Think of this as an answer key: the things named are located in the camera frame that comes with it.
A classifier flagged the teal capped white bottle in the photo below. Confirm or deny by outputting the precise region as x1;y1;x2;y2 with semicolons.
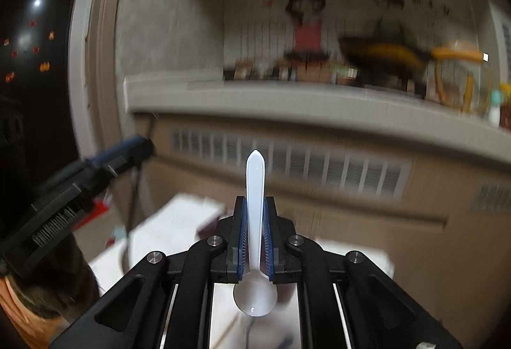
488;89;501;128

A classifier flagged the maroon plastic utensil caddy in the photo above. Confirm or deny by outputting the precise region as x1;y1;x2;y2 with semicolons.
197;219;219;240

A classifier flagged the orange cloth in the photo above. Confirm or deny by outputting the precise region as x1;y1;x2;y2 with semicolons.
1;278;65;348

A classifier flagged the white table cloth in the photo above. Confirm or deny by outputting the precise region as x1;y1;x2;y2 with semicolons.
88;192;396;349

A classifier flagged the grey kitchen countertop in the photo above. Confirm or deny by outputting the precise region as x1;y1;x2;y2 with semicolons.
123;73;510;164

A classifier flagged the small grey vent grille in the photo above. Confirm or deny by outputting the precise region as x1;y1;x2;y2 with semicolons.
471;181;511;214

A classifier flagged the yellow container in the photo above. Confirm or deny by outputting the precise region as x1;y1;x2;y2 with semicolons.
500;83;511;131

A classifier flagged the long grey vent grille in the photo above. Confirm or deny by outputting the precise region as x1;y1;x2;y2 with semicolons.
170;128;411;199

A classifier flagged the white plastic spoon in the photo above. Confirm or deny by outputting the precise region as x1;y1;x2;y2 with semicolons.
234;150;277;317

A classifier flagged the red floor mat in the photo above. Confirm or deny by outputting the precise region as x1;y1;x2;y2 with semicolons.
73;195;113;231

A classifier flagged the dark pan yellow handle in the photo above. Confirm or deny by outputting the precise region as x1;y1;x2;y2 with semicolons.
338;37;484;79

